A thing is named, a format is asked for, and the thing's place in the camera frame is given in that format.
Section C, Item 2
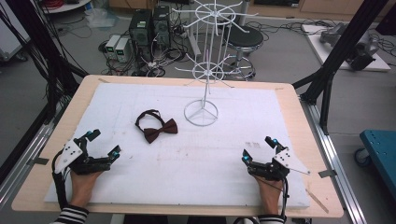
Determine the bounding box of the person's left hand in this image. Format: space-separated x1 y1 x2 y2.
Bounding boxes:
69 169 105 209

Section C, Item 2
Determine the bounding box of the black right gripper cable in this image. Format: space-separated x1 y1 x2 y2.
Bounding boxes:
278 176 290 218

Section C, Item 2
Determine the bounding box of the grey tape strip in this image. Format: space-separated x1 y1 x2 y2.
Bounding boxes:
25 157 50 166
318 169 338 179

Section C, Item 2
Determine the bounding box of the aluminium rail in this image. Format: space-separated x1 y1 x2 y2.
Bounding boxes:
299 94 369 224
0 102 68 208

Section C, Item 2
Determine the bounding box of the white foam mat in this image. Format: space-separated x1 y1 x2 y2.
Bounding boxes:
44 81 311 209

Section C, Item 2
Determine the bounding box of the person's right hand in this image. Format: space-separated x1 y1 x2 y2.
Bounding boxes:
253 176 285 217

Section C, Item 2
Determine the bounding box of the black round stool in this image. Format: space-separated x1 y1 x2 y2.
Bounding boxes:
222 24 265 79

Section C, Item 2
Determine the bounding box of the white board with devices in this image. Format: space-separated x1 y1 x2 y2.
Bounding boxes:
301 22 392 73

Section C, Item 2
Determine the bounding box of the thin wooden stick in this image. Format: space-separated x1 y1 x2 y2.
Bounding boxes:
304 188 330 215

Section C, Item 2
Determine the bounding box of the white power supply unit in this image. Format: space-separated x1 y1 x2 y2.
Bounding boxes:
114 37 131 63
105 34 121 61

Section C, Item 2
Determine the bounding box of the blue cart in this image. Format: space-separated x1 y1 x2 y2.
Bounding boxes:
354 129 396 201

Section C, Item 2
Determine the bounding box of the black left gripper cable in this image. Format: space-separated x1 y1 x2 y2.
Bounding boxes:
51 149 70 210

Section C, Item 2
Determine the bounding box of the black computer tower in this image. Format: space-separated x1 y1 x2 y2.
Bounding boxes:
128 8 154 63
151 5 172 49

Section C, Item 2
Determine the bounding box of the dark red bow tie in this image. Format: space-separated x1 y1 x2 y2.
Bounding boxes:
134 108 179 145

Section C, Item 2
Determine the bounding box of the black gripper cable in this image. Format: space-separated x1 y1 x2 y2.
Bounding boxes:
51 149 70 210
278 176 290 218

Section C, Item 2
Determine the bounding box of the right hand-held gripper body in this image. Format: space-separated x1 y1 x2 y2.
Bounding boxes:
247 148 311 182

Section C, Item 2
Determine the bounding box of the black metal frame post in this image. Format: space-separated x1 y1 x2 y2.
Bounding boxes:
5 0 89 126
291 0 390 135

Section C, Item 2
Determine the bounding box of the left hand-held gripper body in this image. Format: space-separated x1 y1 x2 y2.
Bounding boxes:
53 138 112 175

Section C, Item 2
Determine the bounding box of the white wire display rack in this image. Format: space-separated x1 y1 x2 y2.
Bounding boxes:
172 0 260 127

